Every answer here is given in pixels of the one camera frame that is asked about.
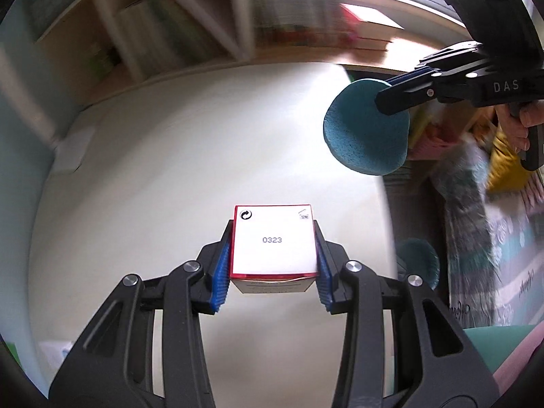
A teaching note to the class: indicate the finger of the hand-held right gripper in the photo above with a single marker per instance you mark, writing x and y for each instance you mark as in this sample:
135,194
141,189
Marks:
425,91
454,57

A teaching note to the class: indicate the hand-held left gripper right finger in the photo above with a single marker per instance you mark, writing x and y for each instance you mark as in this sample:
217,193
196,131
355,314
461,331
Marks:
324,280

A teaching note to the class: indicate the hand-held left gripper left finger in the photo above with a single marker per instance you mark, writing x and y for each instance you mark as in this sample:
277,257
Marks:
221,280

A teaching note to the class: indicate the red and white box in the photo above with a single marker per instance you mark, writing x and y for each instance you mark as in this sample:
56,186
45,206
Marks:
274,242

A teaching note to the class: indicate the teal round sponge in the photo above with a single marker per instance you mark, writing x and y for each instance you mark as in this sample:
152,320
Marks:
361,136

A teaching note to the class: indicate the person's right hand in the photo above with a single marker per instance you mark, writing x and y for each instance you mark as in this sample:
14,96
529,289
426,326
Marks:
514,134

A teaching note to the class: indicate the pink and yellow cloth pile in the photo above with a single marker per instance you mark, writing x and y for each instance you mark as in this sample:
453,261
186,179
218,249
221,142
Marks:
437,136

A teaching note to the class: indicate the stack of red books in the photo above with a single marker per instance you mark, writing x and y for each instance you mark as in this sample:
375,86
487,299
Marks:
369,29

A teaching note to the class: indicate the teal round cushion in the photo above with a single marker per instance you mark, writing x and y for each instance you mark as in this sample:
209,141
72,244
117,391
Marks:
418,261

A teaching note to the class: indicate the yellow cushion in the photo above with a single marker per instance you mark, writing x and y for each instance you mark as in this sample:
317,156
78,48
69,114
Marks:
508,165

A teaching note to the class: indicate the grey striped knit blanket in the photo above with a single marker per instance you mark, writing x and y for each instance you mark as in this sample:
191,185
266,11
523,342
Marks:
465,238

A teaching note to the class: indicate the light blue printed blanket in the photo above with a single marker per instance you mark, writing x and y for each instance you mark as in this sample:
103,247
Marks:
520,263

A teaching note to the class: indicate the person's pink garment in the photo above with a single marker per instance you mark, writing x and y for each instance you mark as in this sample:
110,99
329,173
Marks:
516,367

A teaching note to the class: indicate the bookshelf with books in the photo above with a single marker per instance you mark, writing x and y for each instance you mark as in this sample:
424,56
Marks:
161,21

